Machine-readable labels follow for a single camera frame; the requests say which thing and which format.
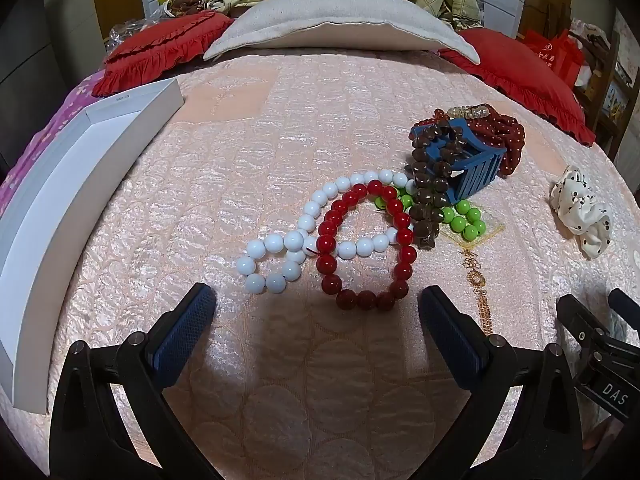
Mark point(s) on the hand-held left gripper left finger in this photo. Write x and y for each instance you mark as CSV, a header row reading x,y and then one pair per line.
x,y
185,330

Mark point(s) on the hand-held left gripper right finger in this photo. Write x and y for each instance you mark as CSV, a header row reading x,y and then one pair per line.
x,y
452,330

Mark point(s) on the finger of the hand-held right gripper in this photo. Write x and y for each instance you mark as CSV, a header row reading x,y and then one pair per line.
x,y
582,330
625,310

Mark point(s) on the white dotted scrunchie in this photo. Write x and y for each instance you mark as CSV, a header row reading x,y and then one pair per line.
x,y
582,210

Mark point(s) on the blue plastic basket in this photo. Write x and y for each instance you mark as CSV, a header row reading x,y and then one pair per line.
x,y
481,170

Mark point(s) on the white cardboard box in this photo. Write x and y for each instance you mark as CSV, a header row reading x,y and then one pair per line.
x,y
60,200

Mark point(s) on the dark red dotted scrunchie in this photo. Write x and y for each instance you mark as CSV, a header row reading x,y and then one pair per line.
x,y
511,140

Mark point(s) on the wooden chair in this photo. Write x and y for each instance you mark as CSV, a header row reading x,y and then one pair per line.
x,y
607,80

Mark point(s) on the purple floral sheet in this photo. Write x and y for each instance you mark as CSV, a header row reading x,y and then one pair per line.
x,y
50,125

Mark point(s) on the pink quilted bedspread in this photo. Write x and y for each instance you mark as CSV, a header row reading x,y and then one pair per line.
x,y
300,110

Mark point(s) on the red ruffled pillow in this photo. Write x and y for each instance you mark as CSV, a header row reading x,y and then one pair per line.
x,y
520,72
160,50

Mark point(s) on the red shopping bag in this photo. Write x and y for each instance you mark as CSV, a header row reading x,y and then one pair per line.
x,y
557,52

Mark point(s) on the clear plastic bag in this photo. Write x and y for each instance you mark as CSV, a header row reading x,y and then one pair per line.
x,y
131,32

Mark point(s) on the grey wardrobe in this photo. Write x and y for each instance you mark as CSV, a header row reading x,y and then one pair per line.
x,y
55,25

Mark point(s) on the off-white pillow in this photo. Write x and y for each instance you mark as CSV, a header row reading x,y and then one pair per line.
x,y
340,17

